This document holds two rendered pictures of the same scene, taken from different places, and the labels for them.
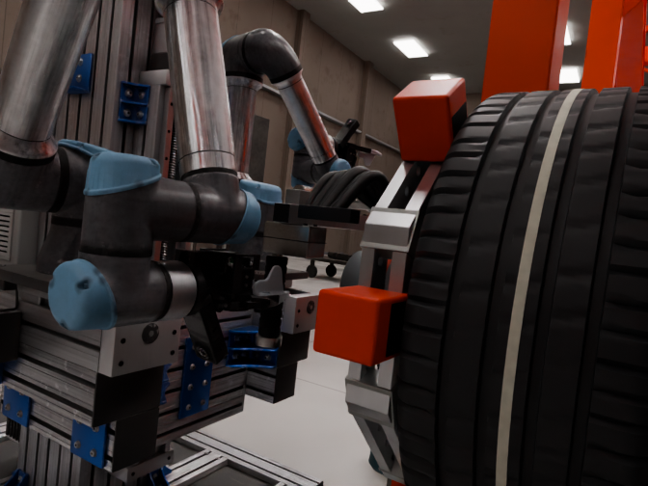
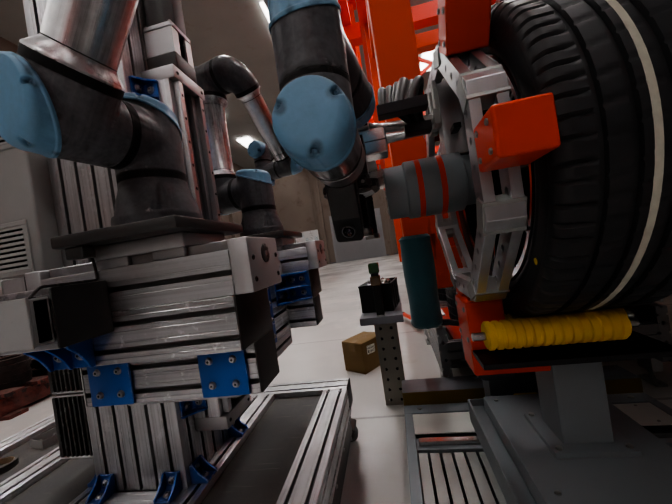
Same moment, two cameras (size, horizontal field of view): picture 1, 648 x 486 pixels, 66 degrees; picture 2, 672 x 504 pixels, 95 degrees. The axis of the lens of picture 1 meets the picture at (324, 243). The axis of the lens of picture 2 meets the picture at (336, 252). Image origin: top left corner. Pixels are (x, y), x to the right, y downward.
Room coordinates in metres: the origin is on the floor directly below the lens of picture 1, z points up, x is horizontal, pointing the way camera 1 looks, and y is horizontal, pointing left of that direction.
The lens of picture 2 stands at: (0.25, 0.36, 0.73)
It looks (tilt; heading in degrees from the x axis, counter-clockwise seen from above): 0 degrees down; 338
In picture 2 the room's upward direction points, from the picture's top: 9 degrees counter-clockwise
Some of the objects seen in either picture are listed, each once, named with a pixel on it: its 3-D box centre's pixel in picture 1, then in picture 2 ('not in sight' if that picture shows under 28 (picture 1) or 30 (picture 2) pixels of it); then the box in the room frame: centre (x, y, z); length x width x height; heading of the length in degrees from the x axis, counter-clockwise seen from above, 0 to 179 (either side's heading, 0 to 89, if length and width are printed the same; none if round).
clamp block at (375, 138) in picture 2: (294, 238); (363, 146); (0.79, 0.05, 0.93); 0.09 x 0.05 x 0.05; 58
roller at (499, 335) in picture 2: not in sight; (550, 329); (0.67, -0.24, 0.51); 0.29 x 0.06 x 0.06; 58
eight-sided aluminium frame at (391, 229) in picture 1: (447, 301); (459, 181); (0.83, -0.22, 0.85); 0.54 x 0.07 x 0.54; 148
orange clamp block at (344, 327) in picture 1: (363, 321); (511, 136); (0.56, -0.05, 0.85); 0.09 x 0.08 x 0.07; 148
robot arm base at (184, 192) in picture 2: (85, 245); (157, 203); (0.91, 0.44, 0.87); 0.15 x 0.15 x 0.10
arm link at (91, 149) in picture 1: (87, 181); (144, 141); (0.91, 0.44, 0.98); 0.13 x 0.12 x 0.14; 139
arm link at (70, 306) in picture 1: (111, 290); (321, 132); (0.55, 0.23, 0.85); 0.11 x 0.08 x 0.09; 148
